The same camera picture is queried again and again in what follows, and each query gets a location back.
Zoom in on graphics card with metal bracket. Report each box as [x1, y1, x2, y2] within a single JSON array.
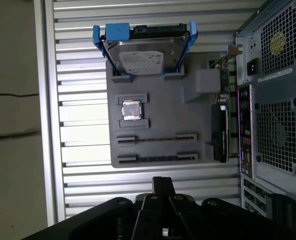
[[209, 44, 241, 164]]

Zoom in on grey plastic parts rack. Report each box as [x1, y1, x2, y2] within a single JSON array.
[[105, 58, 235, 168]]

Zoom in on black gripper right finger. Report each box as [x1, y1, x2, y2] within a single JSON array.
[[162, 176, 296, 240]]

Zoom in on black floor cable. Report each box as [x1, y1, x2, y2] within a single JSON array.
[[0, 128, 43, 145], [0, 91, 40, 98]]

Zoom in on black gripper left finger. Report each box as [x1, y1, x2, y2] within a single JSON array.
[[25, 176, 163, 240]]

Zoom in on grey power supply unit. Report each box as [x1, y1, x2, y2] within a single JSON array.
[[242, 0, 296, 85]]

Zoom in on silver CPU chip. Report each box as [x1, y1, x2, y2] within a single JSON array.
[[121, 100, 142, 121]]

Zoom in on black open PC case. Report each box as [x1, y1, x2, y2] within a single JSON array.
[[234, 0, 296, 226]]

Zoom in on hard disk in blue carrier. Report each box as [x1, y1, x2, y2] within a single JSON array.
[[92, 21, 198, 81]]

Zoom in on RAM memory stick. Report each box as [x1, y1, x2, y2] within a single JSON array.
[[134, 136, 180, 142], [135, 155, 180, 162]]

